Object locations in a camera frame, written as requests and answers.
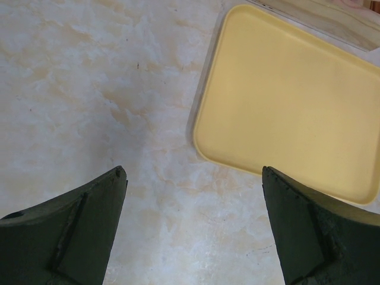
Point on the yellow plastic tray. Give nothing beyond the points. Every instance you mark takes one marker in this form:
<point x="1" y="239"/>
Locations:
<point x="278" y="96"/>

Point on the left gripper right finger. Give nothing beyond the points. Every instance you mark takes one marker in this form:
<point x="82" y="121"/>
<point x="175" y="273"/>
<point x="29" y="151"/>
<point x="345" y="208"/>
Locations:
<point x="320" y="239"/>

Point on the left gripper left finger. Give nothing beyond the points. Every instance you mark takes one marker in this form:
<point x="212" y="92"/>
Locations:
<point x="67" y="239"/>

